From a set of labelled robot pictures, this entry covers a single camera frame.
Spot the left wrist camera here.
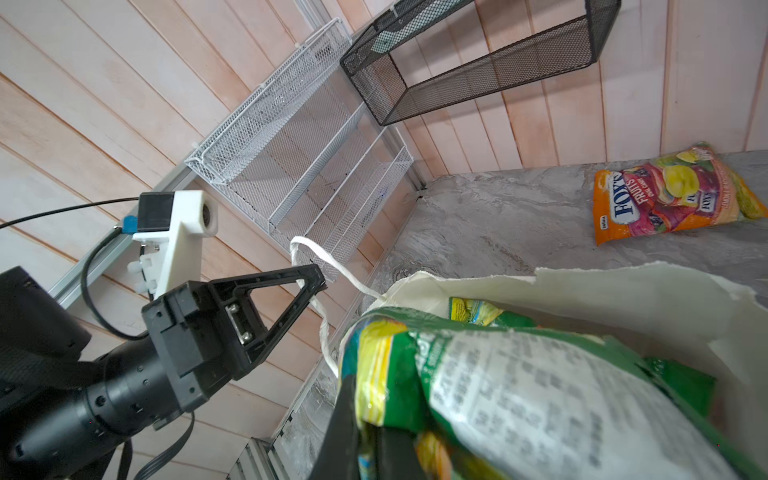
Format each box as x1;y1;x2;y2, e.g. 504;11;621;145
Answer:
123;190;218;297

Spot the white wire mesh shelf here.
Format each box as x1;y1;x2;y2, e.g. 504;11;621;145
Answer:
185;18;414;262

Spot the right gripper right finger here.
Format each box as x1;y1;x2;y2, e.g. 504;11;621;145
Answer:
374;427;426;480

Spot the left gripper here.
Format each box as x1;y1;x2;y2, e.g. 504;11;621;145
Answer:
142;264;326;414

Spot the white paper bag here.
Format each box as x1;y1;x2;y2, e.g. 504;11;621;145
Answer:
289;236;767;450

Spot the small orange candy bag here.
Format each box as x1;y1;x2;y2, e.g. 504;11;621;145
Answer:
592;142;767;245

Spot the green candy bag back side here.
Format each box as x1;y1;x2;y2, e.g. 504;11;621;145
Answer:
340;307;767;479

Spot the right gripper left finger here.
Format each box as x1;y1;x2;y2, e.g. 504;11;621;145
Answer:
308;375;360;480

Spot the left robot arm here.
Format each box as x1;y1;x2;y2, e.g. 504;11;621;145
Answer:
1;264;326;479

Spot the black mesh wall basket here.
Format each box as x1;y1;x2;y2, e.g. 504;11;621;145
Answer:
339;0;623;127

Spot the green Spring Tea candy bag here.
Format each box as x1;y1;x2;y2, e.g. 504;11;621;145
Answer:
449;297;536;328

